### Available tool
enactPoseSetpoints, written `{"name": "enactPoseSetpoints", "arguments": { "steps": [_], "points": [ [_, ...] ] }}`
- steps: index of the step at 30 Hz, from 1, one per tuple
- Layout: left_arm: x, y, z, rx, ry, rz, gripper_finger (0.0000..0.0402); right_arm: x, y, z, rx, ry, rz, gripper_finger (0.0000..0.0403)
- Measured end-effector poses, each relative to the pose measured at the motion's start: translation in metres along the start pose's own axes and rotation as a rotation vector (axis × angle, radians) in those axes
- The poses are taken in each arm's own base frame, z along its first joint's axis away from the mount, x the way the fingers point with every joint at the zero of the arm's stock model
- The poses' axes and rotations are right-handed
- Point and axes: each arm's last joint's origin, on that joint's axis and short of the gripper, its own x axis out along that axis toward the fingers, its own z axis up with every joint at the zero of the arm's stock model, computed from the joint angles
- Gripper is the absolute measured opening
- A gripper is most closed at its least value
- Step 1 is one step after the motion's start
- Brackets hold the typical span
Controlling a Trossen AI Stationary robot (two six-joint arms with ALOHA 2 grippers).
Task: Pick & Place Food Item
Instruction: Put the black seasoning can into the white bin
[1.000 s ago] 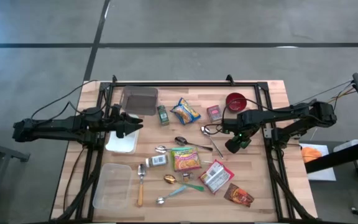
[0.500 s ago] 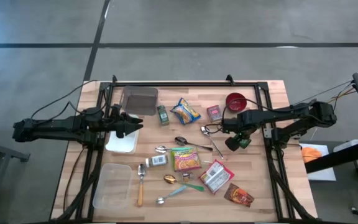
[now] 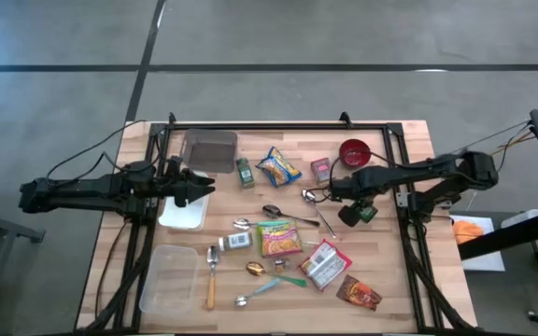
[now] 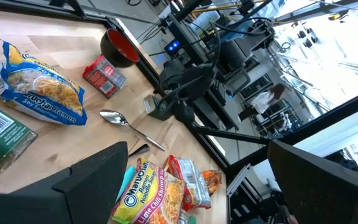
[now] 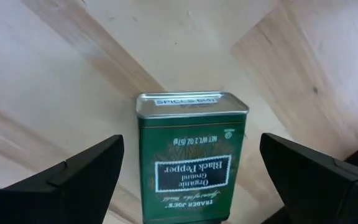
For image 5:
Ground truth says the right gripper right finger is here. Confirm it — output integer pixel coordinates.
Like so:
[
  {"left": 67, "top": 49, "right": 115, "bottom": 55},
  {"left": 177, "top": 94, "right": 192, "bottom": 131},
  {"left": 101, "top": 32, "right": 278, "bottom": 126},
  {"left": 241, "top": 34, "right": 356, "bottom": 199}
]
[{"left": 259, "top": 133, "right": 358, "bottom": 224}]

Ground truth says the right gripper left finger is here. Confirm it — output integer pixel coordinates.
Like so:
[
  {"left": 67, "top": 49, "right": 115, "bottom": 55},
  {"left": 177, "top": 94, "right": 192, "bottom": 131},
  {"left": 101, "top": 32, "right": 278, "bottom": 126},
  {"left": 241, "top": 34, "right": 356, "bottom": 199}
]
[{"left": 0, "top": 134, "right": 125, "bottom": 224}]

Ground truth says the green black pepper tin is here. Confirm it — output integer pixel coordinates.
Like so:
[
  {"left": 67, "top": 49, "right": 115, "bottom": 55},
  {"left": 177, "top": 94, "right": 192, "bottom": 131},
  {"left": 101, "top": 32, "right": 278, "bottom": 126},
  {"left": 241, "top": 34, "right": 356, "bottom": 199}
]
[{"left": 135, "top": 91, "right": 250, "bottom": 224}]

